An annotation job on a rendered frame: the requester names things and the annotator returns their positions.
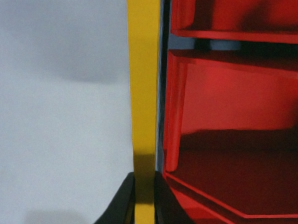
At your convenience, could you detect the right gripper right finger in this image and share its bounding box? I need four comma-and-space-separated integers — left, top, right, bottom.
154, 171, 196, 224

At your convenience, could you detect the yellow bar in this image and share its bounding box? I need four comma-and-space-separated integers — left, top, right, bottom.
127, 0, 160, 224

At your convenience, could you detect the grey metal shelf rack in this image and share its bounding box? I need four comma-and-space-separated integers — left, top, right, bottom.
155, 0, 298, 175

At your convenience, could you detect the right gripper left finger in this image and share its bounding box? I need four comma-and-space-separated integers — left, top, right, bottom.
93, 172, 135, 224

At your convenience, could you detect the red open bin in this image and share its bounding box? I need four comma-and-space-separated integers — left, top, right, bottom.
170, 0, 298, 44
163, 162, 298, 224
163, 49, 298, 218

